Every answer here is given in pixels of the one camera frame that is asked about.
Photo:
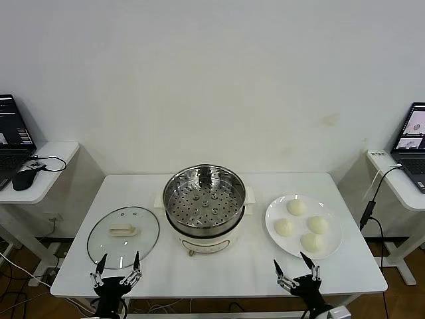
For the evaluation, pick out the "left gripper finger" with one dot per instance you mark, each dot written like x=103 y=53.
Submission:
x=101 y=264
x=136 y=262

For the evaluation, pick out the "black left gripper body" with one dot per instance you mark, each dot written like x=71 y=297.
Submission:
x=111 y=289

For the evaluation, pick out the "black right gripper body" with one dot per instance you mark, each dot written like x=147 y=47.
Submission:
x=308 y=289

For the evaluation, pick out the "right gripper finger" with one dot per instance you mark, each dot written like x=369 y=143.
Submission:
x=279 y=270
x=309 y=262

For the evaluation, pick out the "white steamed baozi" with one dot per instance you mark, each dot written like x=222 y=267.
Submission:
x=317 y=224
x=284 y=227
x=296 y=207
x=312 y=242

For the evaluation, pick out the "round glass pot lid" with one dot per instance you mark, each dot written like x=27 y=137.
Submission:
x=142 y=229

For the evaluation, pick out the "perforated steel steamer basket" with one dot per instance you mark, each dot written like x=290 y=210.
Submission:
x=225 y=206

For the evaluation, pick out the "round white plate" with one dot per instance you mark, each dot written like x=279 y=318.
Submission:
x=282 y=246

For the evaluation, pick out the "cream electric cooking pot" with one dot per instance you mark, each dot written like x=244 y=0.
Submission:
x=225 y=244

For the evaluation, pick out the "large white table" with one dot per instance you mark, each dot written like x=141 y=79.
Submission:
x=133 y=199

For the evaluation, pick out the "black computer mouse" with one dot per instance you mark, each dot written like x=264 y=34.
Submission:
x=23 y=181

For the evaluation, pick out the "small white side table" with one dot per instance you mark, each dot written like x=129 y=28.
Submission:
x=408 y=199
x=56 y=156

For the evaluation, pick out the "black laptop dark screen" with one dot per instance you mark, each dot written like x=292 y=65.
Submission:
x=13 y=156

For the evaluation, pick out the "grey laptop pink screen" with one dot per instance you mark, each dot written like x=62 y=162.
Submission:
x=411 y=163

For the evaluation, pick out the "white wall socket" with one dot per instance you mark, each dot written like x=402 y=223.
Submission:
x=56 y=217

